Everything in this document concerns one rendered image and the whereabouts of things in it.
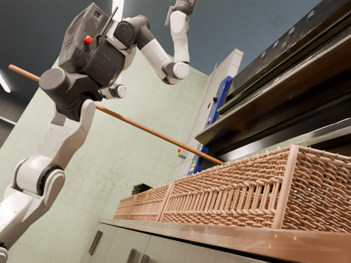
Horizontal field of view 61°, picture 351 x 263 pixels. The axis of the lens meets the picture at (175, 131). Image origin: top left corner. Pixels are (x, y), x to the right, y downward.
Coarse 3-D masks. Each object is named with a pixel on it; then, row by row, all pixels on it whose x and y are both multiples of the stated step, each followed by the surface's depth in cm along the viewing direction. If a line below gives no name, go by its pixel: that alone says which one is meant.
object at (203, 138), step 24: (336, 48) 111; (312, 72) 126; (336, 72) 119; (264, 96) 154; (288, 96) 145; (312, 96) 136; (336, 96) 129; (240, 120) 184; (264, 120) 170; (216, 144) 227
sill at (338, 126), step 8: (344, 120) 111; (320, 128) 122; (328, 128) 118; (336, 128) 113; (304, 136) 130; (312, 136) 125; (280, 144) 145; (288, 144) 138; (256, 152) 164; (264, 152) 156; (232, 160) 189
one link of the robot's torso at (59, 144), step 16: (48, 128) 134; (64, 128) 132; (80, 128) 133; (48, 144) 129; (64, 144) 129; (80, 144) 137; (32, 160) 125; (48, 160) 124; (64, 160) 132; (16, 176) 122; (32, 176) 120; (48, 176) 121; (32, 192) 123
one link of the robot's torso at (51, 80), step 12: (48, 72) 122; (60, 72) 120; (72, 72) 134; (48, 84) 119; (60, 84) 118; (72, 84) 123; (84, 84) 130; (60, 96) 122; (72, 96) 126; (96, 96) 141
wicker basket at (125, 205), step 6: (126, 198) 178; (132, 198) 162; (120, 204) 199; (126, 204) 173; (132, 204) 155; (120, 210) 187; (126, 210) 164; (114, 216) 199; (120, 216) 175; (126, 216) 153
